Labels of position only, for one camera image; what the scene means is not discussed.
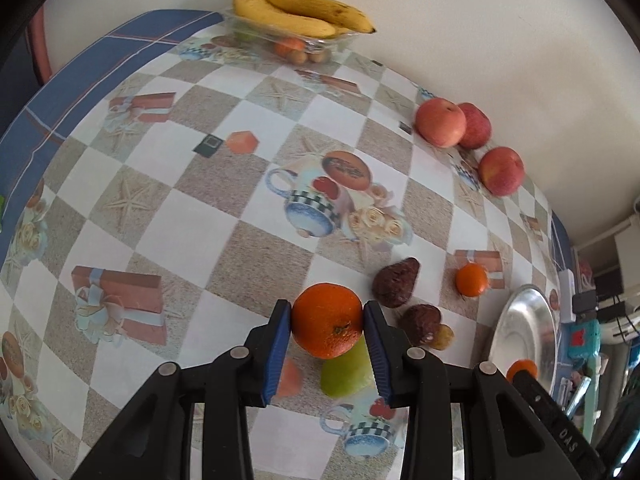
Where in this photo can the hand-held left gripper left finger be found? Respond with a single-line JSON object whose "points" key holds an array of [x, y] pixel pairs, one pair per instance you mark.
{"points": [[277, 350]]}

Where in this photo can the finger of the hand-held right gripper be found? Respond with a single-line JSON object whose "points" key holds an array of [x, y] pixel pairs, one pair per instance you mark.
{"points": [[539, 402]]}

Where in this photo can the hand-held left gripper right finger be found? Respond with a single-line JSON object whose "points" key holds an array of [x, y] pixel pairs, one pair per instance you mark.
{"points": [[377, 355]]}

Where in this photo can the green pear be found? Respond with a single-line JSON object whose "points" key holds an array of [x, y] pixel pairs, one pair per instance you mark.
{"points": [[347, 372]]}

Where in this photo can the small orange mandarin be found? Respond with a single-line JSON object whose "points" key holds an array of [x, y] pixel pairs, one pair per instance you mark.
{"points": [[521, 370], [471, 280]]}

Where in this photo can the dark brown avocado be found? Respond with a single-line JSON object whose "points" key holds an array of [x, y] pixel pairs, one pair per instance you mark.
{"points": [[396, 282], [419, 322]]}

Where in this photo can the large orange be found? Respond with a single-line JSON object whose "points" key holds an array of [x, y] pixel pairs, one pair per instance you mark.
{"points": [[327, 320]]}

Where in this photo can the round metal plate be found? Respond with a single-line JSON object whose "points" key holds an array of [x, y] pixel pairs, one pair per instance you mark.
{"points": [[525, 325]]}

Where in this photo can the teal box with red patch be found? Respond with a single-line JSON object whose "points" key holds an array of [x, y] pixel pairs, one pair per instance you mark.
{"points": [[580, 337]]}

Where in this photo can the white power strip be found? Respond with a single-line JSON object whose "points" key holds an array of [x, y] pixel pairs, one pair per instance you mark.
{"points": [[567, 295]]}

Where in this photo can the red apple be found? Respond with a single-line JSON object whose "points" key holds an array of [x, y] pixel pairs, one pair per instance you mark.
{"points": [[440, 122], [501, 171], [477, 125]]}

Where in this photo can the small orange fruit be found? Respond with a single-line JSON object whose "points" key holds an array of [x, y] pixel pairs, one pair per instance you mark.
{"points": [[287, 47]]}

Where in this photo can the clear plastic container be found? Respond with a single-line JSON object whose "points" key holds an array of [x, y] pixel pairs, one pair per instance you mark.
{"points": [[260, 44]]}

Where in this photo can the small green fruit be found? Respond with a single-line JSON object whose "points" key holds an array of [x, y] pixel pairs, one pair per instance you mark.
{"points": [[245, 36]]}

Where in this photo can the yellow banana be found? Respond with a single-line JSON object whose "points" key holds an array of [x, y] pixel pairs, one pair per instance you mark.
{"points": [[275, 15], [320, 7]]}

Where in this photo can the pink chair back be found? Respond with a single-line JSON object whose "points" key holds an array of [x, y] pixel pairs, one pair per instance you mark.
{"points": [[39, 45]]}

